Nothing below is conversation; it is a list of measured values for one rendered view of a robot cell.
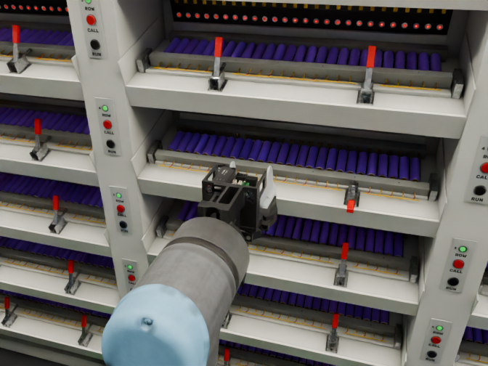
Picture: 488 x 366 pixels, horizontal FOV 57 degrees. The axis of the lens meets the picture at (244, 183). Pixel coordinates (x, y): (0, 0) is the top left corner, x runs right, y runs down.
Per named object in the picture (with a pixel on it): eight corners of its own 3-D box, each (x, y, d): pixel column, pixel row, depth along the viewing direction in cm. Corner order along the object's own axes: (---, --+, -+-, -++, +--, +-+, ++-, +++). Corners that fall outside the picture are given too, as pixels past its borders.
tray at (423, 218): (435, 238, 84) (447, 202, 78) (141, 193, 99) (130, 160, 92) (433, 167, 98) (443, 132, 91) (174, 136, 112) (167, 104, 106)
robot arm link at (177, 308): (96, 392, 40) (86, 308, 35) (157, 300, 51) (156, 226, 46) (195, 424, 38) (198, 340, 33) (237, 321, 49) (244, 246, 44)
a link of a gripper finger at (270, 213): (285, 197, 64) (263, 228, 57) (285, 207, 65) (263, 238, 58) (255, 191, 66) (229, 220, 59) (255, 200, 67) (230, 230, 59)
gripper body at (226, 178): (270, 168, 58) (245, 215, 48) (268, 224, 62) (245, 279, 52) (214, 161, 60) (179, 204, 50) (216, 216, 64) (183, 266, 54)
